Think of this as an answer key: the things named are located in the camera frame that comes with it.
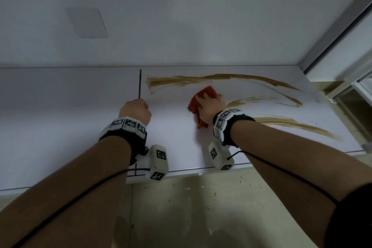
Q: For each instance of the person's left hand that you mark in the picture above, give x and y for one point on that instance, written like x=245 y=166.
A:
x=136 y=111

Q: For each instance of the person's right hand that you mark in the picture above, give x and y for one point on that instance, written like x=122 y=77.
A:
x=210 y=108

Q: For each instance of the red cleaning cloth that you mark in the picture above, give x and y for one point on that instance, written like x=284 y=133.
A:
x=207 y=92

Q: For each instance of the white metal shelf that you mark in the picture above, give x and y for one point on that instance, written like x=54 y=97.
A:
x=58 y=125

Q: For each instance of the person's left forearm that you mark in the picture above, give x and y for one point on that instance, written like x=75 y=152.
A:
x=66 y=192

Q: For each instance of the person's right forearm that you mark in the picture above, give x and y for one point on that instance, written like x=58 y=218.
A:
x=290 y=163

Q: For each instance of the black left wristband with markers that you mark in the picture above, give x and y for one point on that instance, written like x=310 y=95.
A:
x=125 y=134

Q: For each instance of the black wristband with markers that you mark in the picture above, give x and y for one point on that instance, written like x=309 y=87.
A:
x=229 y=128
x=125 y=134

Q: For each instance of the black right wristband with markers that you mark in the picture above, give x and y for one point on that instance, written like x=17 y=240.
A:
x=229 y=128

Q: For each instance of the white metal storage rack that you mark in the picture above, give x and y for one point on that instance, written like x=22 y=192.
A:
x=357 y=93

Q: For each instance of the blank white wall plate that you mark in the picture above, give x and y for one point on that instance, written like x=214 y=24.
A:
x=87 y=23

